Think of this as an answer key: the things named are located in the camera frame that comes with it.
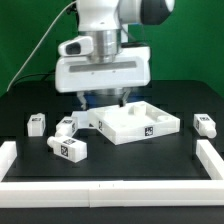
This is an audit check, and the white square tabletop part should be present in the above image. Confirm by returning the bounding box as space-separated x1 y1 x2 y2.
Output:
87 101 180 145

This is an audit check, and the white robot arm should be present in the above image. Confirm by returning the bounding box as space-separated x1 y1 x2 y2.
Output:
55 0 175 108

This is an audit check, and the white tag sheet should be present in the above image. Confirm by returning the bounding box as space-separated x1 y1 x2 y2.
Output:
72 111 93 129

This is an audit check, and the white U-shaped fence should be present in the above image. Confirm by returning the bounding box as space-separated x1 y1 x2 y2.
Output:
0 139 224 208

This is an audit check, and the grey cable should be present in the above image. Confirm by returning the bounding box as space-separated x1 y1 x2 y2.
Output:
6 0 80 93

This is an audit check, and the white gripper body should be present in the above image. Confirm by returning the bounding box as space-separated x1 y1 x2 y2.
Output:
55 46 150 93

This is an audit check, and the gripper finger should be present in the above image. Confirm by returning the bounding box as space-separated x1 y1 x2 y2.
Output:
118 88 131 107
77 91 87 110

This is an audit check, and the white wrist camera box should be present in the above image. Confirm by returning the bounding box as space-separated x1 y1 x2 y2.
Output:
58 36 94 57

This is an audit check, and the black cable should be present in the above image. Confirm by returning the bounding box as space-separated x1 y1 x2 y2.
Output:
11 71 58 86

